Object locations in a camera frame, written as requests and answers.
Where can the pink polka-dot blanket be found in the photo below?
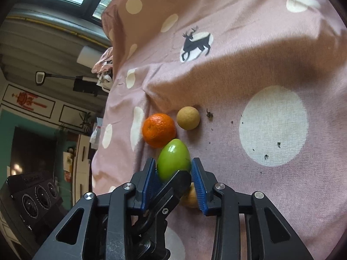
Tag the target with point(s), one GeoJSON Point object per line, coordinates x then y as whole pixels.
{"type": "Point", "coordinates": [271, 46]}

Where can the white board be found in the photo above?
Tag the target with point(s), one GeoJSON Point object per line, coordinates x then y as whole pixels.
{"type": "Point", "coordinates": [88, 55]}

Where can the brown longan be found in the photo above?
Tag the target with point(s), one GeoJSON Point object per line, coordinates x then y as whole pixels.
{"type": "Point", "coordinates": [191, 200]}
{"type": "Point", "coordinates": [188, 117]}

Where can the small dried stem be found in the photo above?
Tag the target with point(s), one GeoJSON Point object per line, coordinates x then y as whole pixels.
{"type": "Point", "coordinates": [209, 113]}

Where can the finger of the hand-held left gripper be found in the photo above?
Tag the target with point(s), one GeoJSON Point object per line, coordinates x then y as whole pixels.
{"type": "Point", "coordinates": [169, 196]}

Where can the pile of pink clothes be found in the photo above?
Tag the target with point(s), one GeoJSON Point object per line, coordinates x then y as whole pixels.
{"type": "Point", "coordinates": [104, 59]}

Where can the red framed wall hanging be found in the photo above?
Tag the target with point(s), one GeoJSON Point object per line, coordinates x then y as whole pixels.
{"type": "Point", "coordinates": [25, 100]}

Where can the grey curtain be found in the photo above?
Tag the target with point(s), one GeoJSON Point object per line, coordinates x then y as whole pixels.
{"type": "Point", "coordinates": [40, 40]}

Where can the bumpy mandarin orange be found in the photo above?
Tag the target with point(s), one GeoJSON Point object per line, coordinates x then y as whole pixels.
{"type": "Point", "coordinates": [159, 130]}

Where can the white cabinet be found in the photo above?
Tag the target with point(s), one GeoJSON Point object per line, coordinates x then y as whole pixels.
{"type": "Point", "coordinates": [81, 165]}

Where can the white printed bag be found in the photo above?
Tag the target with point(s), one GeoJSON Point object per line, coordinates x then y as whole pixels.
{"type": "Point", "coordinates": [105, 81]}

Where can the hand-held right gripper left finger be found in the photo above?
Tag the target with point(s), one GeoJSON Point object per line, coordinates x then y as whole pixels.
{"type": "Point", "coordinates": [151, 184]}

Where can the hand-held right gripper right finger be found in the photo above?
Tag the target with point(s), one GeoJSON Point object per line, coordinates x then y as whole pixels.
{"type": "Point", "coordinates": [198, 184]}

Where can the black upright appliance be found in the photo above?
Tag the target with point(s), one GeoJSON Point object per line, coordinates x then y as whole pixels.
{"type": "Point", "coordinates": [84, 85]}

